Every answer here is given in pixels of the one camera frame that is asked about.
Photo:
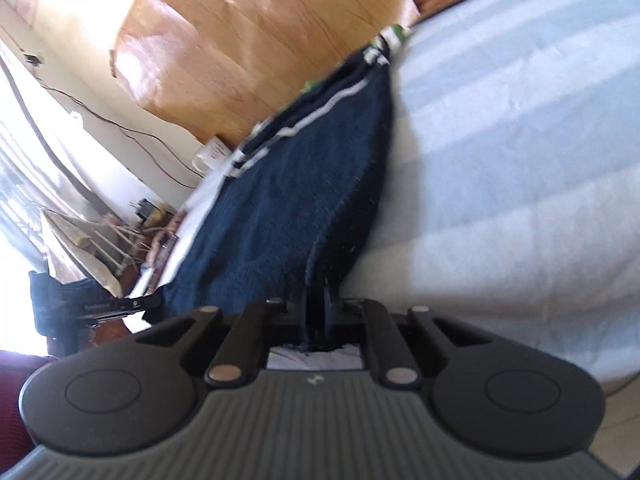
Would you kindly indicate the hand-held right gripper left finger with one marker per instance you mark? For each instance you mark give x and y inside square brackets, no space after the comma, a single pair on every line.
[260,325]

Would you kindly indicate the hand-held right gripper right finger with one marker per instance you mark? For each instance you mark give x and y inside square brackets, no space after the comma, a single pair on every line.
[379,330]

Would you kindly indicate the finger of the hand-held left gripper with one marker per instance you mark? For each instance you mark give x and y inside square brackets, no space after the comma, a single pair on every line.
[142,302]

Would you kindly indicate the navy green white knit sweater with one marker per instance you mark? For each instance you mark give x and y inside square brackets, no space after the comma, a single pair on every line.
[280,210]

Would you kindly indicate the wooden stick rack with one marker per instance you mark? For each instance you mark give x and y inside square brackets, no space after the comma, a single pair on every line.
[90,250]

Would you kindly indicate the black power adapter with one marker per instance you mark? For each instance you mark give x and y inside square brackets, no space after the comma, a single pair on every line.
[144,209]

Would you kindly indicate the dark red cloth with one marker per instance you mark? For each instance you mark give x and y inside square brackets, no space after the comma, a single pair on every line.
[15,400]

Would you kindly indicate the white enamel mug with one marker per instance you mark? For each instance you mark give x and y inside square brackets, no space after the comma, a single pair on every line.
[212,155]

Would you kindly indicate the blue white striped bed sheet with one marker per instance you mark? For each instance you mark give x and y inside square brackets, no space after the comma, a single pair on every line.
[500,185]

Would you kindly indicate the wood grain board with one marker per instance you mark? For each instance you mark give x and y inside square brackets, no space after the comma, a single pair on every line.
[250,35]

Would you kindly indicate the black wall plug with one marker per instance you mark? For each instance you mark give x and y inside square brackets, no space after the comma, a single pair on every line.
[34,59]

